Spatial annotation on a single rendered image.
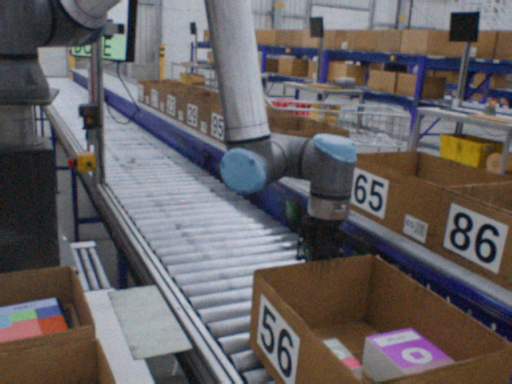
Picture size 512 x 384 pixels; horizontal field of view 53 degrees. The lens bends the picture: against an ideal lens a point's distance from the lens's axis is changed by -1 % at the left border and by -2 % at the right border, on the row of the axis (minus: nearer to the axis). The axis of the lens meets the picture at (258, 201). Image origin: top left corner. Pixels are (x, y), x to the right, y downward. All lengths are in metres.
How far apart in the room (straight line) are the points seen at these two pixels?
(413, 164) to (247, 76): 0.91
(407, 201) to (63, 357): 0.90
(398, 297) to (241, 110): 0.50
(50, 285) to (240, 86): 0.62
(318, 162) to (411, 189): 0.38
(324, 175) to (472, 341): 0.41
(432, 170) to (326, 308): 0.73
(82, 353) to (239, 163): 0.43
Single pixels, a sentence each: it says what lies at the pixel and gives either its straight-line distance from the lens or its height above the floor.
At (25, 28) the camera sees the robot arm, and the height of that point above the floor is 1.35.
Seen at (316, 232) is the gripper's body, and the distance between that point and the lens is 1.11.
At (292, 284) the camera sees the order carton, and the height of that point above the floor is 0.87.
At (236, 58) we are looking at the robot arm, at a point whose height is 1.32.
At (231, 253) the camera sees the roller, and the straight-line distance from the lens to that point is 1.55.
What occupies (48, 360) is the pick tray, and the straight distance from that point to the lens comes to 0.96.
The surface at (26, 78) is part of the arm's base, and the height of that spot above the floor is 1.24.
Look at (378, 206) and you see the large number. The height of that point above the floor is 0.94.
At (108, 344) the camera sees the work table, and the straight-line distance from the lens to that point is 1.12.
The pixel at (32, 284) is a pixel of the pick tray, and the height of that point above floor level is 0.82.
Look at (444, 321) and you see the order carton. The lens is 1.02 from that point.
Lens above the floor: 1.34
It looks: 17 degrees down
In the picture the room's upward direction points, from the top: 4 degrees clockwise
